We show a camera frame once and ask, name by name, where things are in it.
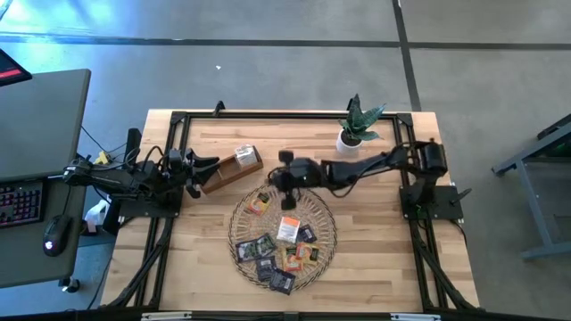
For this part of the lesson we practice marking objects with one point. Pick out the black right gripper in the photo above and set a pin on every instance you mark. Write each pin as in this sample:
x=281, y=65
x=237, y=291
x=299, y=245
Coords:
x=299, y=174

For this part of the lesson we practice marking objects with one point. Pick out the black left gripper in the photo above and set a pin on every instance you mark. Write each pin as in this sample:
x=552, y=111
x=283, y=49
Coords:
x=174, y=176

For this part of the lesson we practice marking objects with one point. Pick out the wooden organizer box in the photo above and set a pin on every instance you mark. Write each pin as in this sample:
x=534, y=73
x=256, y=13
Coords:
x=223, y=176

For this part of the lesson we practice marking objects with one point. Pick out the orange yellow tea packet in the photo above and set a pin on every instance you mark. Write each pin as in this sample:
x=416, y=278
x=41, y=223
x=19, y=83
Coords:
x=292, y=259
x=259, y=203
x=308, y=253

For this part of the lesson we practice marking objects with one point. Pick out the round woven straw placemat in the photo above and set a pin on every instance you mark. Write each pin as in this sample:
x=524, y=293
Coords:
x=267, y=223

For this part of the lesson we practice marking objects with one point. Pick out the white tea packet orange band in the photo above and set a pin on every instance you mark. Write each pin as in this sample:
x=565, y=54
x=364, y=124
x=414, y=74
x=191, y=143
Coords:
x=288, y=229

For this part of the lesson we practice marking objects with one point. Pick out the dark green tea packet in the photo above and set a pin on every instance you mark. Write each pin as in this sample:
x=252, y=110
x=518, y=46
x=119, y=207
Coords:
x=266, y=244
x=246, y=249

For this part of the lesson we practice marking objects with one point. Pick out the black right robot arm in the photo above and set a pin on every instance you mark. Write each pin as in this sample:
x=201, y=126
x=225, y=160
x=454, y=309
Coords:
x=357, y=169

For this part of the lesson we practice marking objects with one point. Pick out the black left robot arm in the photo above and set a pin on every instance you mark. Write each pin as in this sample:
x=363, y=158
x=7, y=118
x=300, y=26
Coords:
x=111, y=178

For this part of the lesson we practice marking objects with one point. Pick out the snake plant in white pot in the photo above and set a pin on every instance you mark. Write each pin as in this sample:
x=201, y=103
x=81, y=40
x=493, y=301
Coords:
x=349, y=145

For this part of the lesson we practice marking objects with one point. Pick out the yellow power plug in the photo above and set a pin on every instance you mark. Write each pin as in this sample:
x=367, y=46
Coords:
x=102, y=158

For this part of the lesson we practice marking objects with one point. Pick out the black computer mouse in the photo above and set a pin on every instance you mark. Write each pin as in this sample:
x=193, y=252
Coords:
x=56, y=235

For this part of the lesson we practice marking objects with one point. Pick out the dark grey desk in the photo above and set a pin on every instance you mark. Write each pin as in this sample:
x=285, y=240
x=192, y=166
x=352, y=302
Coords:
x=40, y=125
x=27, y=258

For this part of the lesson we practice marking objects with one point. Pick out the black caster wheel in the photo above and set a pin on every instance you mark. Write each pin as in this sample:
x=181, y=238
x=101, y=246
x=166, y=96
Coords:
x=71, y=285

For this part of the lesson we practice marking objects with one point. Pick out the black clamp lever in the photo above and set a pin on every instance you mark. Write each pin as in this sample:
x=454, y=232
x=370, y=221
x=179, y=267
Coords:
x=461, y=196

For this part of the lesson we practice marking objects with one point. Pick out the black backlit keyboard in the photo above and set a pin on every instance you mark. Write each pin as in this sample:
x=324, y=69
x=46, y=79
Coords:
x=20, y=203

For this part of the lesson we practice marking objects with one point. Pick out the black screen with red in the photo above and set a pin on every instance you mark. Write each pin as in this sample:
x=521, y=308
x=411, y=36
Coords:
x=11, y=71

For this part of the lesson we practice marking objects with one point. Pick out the black aluminium table frame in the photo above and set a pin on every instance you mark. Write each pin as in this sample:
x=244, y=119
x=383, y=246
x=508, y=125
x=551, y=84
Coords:
x=290, y=115

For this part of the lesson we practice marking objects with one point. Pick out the black frame clamp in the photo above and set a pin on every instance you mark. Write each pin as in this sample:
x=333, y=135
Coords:
x=219, y=107

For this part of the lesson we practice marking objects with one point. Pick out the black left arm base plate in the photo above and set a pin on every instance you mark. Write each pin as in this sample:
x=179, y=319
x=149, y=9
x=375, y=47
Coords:
x=134, y=209

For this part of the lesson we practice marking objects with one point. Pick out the silver bracket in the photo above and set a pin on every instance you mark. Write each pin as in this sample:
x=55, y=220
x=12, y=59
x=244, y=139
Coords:
x=165, y=316
x=415, y=317

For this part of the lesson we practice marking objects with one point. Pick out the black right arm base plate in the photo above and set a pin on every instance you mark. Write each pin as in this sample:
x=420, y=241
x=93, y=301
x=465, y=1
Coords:
x=441, y=207

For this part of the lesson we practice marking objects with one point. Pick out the grey metal table frame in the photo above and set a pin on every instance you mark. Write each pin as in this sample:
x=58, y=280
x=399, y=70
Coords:
x=539, y=214

